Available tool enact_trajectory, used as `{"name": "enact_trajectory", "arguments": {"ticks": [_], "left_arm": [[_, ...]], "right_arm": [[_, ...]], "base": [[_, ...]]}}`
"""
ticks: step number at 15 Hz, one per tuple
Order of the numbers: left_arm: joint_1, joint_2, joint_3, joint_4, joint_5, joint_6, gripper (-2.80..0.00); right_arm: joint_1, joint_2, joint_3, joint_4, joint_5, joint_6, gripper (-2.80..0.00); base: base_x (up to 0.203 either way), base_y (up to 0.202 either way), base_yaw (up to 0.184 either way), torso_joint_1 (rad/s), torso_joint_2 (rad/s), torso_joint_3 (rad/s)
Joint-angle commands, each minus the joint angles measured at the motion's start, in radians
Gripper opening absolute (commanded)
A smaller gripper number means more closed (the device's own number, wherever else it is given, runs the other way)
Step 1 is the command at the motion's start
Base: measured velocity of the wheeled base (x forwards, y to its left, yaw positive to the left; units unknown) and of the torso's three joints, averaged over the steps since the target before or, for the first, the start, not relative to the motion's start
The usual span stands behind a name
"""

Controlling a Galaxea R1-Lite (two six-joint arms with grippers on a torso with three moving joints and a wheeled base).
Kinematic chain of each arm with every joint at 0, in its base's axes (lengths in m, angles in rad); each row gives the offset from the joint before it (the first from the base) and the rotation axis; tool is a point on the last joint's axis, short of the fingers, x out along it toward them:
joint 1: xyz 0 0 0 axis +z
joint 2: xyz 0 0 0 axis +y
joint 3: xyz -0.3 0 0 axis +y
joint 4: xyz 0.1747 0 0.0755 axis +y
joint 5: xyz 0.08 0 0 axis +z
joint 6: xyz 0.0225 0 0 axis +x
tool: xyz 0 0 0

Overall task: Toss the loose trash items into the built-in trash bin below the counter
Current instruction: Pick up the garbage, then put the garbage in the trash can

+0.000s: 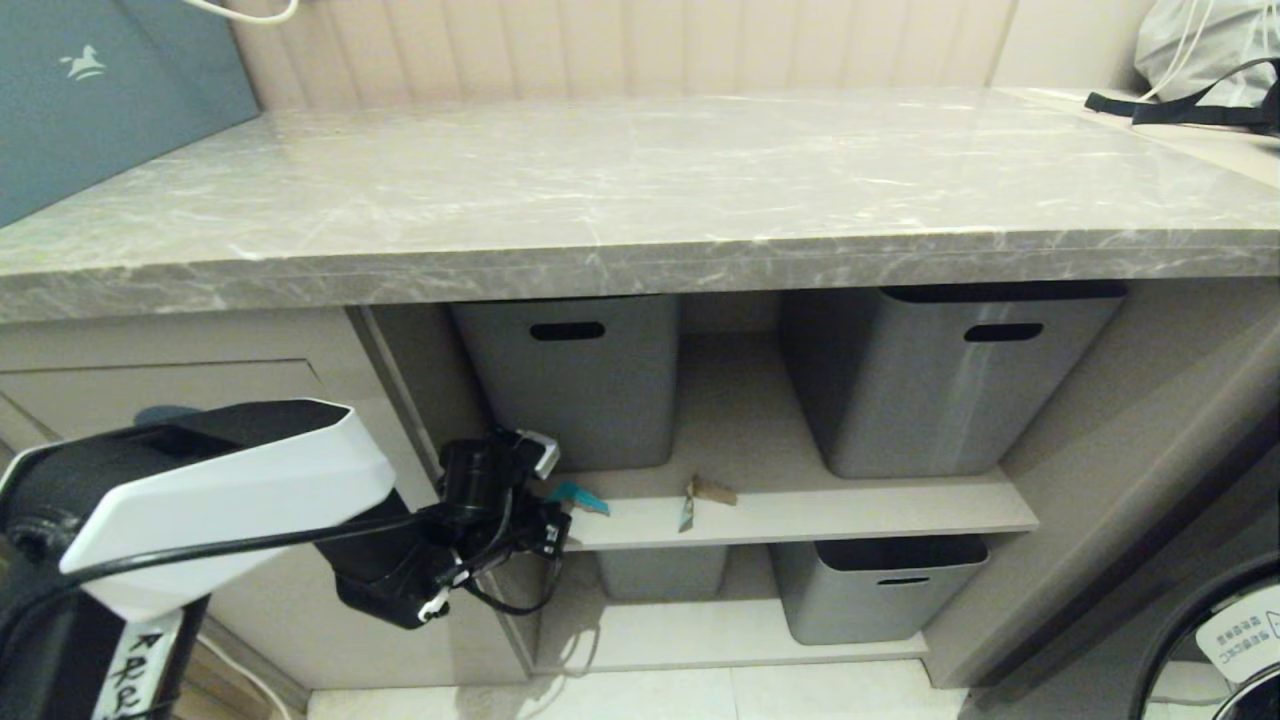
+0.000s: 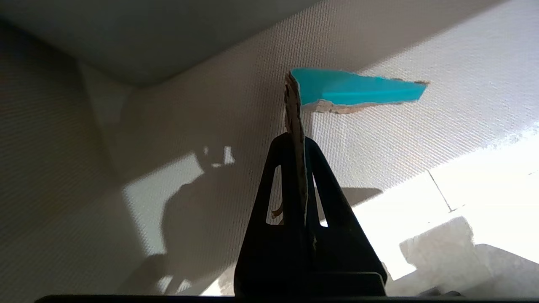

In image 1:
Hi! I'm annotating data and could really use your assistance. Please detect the small teal cardboard scrap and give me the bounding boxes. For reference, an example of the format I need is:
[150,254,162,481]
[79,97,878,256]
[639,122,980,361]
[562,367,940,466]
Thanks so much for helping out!
[545,481,611,517]

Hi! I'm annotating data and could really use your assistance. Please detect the brown cardboard scrap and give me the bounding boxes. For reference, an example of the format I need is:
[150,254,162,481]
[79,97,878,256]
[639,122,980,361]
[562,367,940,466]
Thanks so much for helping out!
[680,474,739,534]

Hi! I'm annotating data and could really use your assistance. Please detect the small gray storage bin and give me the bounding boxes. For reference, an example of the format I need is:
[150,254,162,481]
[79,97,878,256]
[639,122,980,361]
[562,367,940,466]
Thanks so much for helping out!
[597,546,729,602]

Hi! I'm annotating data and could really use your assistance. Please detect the beige shelf board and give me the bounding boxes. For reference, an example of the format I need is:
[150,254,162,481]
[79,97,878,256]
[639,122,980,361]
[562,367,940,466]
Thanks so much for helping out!
[540,335,1039,553]
[533,548,928,674]

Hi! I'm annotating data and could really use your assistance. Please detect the open gray storage bin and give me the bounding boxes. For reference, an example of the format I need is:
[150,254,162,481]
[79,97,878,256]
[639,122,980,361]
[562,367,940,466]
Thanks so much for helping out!
[768,537,989,646]

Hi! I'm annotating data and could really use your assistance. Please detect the large gray storage bin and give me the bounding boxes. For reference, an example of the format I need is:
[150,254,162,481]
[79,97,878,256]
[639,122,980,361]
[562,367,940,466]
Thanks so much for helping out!
[780,285,1128,479]

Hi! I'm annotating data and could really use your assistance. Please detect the beige trash flap door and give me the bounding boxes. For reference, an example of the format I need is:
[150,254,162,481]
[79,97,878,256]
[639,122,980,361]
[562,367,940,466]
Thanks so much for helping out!
[0,360,336,446]

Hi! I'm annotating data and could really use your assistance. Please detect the gray washing machine front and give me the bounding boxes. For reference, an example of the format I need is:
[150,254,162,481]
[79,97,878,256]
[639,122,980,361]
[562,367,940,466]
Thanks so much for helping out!
[960,410,1280,720]

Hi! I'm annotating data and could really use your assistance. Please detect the teal box with horse logo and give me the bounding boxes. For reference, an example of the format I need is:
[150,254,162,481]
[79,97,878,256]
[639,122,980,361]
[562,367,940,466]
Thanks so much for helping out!
[0,0,264,229]

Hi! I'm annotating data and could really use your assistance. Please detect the chrome glass washer door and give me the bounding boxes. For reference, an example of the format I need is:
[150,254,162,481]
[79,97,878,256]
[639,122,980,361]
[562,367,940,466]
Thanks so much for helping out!
[1130,575,1280,720]

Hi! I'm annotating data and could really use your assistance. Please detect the white warning sticker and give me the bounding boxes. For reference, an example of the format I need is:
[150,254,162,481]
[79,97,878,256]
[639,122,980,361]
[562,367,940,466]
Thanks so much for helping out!
[1195,585,1280,684]

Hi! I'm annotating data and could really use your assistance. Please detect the gray fabric bag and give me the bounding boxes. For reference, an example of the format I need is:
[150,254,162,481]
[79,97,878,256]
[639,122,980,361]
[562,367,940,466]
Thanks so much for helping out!
[1133,0,1280,111]

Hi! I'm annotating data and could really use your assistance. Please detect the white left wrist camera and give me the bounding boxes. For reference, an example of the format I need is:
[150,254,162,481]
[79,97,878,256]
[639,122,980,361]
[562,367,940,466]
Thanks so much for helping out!
[515,430,561,479]

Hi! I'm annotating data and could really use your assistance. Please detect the gray storage bin with handle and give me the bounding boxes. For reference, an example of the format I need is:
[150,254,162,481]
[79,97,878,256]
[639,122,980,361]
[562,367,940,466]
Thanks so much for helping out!
[450,295,683,473]

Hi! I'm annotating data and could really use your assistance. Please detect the beige cabinet frame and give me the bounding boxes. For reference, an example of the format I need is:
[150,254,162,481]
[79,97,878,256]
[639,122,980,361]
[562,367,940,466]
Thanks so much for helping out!
[0,280,1280,691]

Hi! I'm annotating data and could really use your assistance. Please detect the white cable loop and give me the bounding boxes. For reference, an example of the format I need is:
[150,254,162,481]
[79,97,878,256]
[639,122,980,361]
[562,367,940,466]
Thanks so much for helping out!
[183,0,303,26]

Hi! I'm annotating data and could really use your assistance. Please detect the black strap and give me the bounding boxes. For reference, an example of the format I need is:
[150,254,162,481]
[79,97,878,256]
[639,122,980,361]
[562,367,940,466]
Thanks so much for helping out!
[1083,60,1280,131]

